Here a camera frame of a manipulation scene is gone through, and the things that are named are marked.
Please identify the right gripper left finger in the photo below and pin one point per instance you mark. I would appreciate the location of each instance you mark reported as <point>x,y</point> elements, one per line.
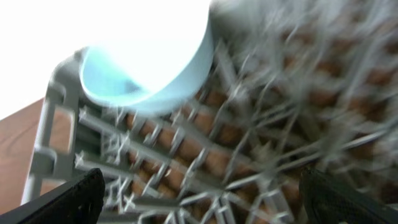
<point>77,201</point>

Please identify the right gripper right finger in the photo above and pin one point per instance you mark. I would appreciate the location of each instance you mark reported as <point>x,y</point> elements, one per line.
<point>329,201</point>

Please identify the light blue bowl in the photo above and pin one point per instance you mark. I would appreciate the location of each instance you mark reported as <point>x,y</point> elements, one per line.
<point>149,74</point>

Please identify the grey dishwasher rack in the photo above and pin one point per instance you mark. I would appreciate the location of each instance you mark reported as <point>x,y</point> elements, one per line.
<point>317,89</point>

